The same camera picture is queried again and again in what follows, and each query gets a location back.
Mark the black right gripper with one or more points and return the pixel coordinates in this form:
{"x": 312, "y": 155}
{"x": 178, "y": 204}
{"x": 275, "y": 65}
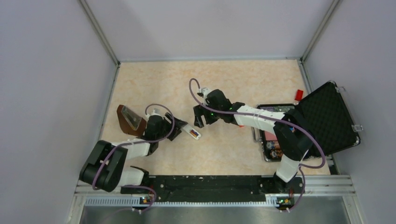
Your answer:
{"x": 200, "y": 111}

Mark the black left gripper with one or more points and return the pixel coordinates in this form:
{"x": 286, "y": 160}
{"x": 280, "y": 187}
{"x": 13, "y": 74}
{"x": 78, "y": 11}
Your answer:
{"x": 178, "y": 124}

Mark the orange battery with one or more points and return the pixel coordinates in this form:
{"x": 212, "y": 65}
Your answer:
{"x": 194, "y": 134}

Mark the white remote control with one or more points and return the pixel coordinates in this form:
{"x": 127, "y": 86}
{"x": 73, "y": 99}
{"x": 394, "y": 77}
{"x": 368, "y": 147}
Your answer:
{"x": 187, "y": 128}

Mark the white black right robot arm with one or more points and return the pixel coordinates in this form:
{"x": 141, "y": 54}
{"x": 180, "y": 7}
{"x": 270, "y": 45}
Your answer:
{"x": 290, "y": 128}

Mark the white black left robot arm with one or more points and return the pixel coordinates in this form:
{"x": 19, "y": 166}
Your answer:
{"x": 105, "y": 167}

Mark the brown round object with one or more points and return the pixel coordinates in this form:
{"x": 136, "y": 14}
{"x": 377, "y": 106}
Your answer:
{"x": 130, "y": 122}

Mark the pink card box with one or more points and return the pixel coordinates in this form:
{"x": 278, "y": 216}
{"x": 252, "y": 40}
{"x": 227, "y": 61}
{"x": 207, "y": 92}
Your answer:
{"x": 267, "y": 136}

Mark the red toy brick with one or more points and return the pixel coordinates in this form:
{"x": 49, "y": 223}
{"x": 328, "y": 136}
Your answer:
{"x": 299, "y": 95}

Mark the black poker chip case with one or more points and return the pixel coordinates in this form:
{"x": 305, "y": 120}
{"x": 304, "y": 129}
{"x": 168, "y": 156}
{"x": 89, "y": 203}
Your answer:
{"x": 328, "y": 117}

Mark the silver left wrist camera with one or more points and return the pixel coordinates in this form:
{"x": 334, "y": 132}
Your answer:
{"x": 153, "y": 112}

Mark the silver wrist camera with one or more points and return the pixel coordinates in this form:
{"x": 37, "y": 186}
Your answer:
{"x": 153, "y": 112}
{"x": 203, "y": 92}

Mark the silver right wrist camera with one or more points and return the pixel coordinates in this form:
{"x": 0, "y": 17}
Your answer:
{"x": 203, "y": 92}

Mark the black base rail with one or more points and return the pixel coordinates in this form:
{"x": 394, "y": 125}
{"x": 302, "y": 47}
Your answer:
{"x": 220, "y": 188}

